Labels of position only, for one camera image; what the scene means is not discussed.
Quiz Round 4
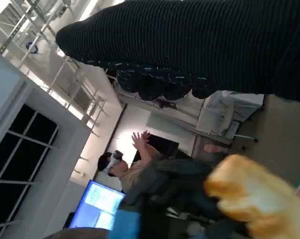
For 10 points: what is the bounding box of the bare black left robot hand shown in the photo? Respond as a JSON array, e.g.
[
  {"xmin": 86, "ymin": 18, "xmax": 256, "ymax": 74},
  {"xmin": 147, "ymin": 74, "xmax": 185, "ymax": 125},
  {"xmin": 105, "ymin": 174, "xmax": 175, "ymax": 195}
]
[{"xmin": 112, "ymin": 159, "xmax": 248, "ymax": 239}]

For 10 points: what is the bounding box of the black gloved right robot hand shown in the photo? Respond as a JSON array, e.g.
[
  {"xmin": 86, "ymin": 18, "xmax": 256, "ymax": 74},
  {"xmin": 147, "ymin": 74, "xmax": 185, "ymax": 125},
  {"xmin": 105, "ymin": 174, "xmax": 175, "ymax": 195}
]
[{"xmin": 55, "ymin": 0, "xmax": 300, "ymax": 103}]

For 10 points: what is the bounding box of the long braided toy bread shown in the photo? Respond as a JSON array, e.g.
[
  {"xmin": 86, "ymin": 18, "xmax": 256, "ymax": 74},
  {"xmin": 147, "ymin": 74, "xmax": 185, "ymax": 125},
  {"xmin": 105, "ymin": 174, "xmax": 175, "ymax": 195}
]
[{"xmin": 204, "ymin": 154, "xmax": 300, "ymax": 239}]

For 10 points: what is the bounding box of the large black screen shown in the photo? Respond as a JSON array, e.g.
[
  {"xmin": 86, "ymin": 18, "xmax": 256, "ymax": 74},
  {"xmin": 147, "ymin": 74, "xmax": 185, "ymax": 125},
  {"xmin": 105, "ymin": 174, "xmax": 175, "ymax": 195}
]
[{"xmin": 130, "ymin": 133, "xmax": 179, "ymax": 170}]

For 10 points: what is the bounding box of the grey swivel chair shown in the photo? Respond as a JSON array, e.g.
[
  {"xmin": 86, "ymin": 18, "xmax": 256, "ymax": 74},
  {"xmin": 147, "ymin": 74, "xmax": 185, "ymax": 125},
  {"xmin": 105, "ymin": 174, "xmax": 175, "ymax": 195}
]
[{"xmin": 192, "ymin": 135, "xmax": 230, "ymax": 162}]

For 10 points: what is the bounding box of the white VR headset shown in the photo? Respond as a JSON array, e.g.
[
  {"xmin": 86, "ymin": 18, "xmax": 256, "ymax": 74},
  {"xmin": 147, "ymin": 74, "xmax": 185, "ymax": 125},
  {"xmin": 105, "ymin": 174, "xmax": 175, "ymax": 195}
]
[{"xmin": 107, "ymin": 150, "xmax": 123, "ymax": 170}]

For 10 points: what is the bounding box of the white swivel chair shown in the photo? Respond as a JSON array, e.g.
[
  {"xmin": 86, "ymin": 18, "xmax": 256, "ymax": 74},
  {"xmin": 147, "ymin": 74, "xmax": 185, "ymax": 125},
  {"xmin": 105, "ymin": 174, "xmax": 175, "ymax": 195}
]
[{"xmin": 197, "ymin": 91, "xmax": 265, "ymax": 144}]

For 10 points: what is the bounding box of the computer monitor blue desktop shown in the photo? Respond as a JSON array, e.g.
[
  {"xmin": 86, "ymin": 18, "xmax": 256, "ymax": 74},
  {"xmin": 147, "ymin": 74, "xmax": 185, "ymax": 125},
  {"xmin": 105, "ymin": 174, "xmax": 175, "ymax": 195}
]
[{"xmin": 65, "ymin": 179, "xmax": 127, "ymax": 231}]

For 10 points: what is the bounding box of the seated person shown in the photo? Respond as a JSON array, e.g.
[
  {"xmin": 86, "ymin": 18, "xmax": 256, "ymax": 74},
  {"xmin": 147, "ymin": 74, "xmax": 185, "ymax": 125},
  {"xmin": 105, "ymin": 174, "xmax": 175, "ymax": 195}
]
[{"xmin": 42, "ymin": 228, "xmax": 116, "ymax": 239}]

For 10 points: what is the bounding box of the white metal ceiling truss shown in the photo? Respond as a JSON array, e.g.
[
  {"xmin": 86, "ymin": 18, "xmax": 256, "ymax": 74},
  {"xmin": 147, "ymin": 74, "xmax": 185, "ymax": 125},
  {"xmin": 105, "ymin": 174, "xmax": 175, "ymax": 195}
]
[{"xmin": 0, "ymin": 0, "xmax": 111, "ymax": 137}]

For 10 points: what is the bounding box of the dark paned window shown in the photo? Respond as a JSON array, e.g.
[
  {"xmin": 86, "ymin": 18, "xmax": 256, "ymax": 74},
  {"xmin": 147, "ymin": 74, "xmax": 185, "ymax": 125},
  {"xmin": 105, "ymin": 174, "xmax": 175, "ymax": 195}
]
[{"xmin": 0, "ymin": 104, "xmax": 59, "ymax": 239}]

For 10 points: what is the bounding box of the blue cable loop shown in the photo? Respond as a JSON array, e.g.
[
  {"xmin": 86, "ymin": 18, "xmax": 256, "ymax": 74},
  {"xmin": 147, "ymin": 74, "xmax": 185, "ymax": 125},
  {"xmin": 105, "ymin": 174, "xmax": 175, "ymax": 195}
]
[{"xmin": 25, "ymin": 41, "xmax": 40, "ymax": 55}]

